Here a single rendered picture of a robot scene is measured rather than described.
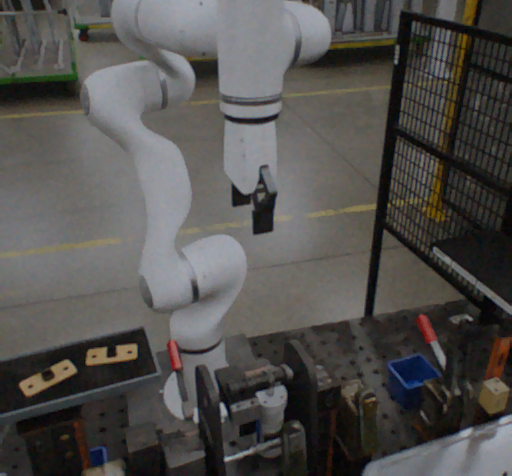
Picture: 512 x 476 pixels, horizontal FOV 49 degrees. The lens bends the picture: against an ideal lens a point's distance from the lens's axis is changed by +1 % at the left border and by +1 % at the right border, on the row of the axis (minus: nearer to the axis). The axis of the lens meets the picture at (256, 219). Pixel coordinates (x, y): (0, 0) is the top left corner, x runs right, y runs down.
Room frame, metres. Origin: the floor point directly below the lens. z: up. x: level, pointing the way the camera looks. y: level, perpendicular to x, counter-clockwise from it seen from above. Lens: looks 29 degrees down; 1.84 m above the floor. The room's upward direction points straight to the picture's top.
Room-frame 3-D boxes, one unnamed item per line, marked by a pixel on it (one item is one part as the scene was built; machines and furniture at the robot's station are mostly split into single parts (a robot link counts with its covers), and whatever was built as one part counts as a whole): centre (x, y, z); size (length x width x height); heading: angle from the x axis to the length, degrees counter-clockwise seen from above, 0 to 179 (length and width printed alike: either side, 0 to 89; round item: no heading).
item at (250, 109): (0.73, 0.01, 1.62); 0.09 x 0.08 x 0.03; 21
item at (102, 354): (0.74, 0.25, 1.17); 0.08 x 0.04 x 0.01; 100
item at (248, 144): (0.73, 0.01, 1.56); 0.10 x 0.07 x 0.11; 21
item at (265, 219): (0.68, -0.01, 1.47); 0.03 x 0.03 x 0.07; 21
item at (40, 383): (0.69, 0.34, 1.17); 0.08 x 0.04 x 0.01; 132
